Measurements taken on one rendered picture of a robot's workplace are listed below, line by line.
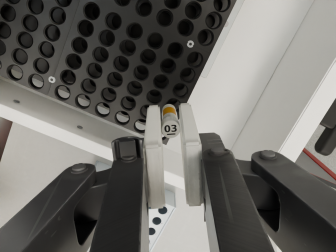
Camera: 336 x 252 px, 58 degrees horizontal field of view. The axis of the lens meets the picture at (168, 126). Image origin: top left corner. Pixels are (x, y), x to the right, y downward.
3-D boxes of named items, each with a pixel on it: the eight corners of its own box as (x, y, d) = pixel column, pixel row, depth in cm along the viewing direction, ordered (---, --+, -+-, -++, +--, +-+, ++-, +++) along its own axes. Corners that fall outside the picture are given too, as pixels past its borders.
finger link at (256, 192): (205, 178, 11) (289, 174, 11) (194, 132, 16) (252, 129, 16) (206, 214, 11) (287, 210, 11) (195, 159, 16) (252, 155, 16)
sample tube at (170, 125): (177, 117, 23) (181, 138, 19) (161, 118, 23) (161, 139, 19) (176, 101, 23) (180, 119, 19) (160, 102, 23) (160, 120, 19)
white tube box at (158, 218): (175, 193, 45) (176, 208, 41) (151, 236, 47) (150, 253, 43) (96, 160, 43) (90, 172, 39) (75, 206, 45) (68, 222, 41)
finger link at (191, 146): (183, 144, 12) (201, 143, 12) (178, 103, 19) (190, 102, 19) (186, 208, 13) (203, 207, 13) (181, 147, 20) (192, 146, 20)
